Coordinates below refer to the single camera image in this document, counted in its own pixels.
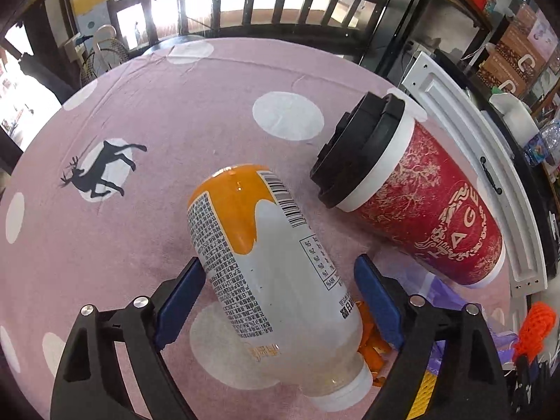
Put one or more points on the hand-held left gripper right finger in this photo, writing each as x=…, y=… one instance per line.
x=378, y=302

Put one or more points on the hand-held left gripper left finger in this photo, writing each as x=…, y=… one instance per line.
x=179, y=306

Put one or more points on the white orange drink bottle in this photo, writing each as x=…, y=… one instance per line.
x=262, y=280

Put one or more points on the orange peels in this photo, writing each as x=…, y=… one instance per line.
x=372, y=354

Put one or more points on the purple plastic bag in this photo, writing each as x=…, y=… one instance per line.
x=437, y=295

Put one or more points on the yellow foam net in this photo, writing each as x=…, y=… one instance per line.
x=422, y=396

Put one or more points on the red paper cup black lid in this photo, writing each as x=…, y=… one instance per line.
x=437, y=210

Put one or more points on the orange foam net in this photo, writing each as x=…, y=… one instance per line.
x=536, y=323

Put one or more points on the pink polka dot tablecloth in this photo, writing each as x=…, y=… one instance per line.
x=175, y=109

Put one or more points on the white cabinet panel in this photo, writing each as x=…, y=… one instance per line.
x=455, y=109

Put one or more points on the white tissue roll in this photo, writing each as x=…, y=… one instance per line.
x=516, y=116

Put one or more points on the clear water bottle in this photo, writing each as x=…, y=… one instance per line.
x=544, y=138

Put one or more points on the badminton racket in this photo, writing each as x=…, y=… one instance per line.
x=109, y=54

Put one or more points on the brown cardboard box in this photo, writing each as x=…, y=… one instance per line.
x=516, y=52

